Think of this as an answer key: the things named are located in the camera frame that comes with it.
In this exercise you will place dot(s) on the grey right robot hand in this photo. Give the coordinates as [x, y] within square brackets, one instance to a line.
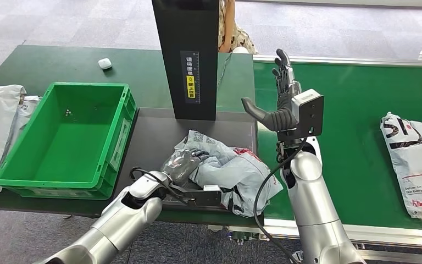
[282, 120]

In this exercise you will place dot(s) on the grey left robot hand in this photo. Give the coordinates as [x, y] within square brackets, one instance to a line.
[180, 167]

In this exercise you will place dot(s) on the pale plastic courier package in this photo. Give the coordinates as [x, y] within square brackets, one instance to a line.
[233, 171]

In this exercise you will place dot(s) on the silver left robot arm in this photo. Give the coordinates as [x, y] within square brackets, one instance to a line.
[123, 218]

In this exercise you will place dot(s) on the black inbound scanner machine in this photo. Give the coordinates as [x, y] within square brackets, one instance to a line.
[152, 145]

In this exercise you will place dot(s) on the green plastic crate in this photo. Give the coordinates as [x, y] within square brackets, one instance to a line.
[69, 145]

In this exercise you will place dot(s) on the small white earbuds case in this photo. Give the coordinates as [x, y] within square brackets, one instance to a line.
[105, 63]

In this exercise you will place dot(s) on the white courier bag black letters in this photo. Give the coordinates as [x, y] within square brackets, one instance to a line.
[418, 164]

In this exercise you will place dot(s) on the grey courier bag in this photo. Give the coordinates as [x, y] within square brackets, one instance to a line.
[25, 109]

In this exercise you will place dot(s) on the dark green table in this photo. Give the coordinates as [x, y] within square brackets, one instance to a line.
[50, 62]

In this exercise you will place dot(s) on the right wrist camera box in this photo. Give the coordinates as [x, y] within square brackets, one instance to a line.
[311, 113]

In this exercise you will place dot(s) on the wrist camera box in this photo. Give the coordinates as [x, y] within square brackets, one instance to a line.
[311, 113]
[207, 196]

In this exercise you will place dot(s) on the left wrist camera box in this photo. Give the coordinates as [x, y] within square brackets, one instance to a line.
[207, 196]

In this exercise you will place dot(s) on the metal conveyor bracket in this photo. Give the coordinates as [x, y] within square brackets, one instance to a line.
[247, 235]
[296, 257]

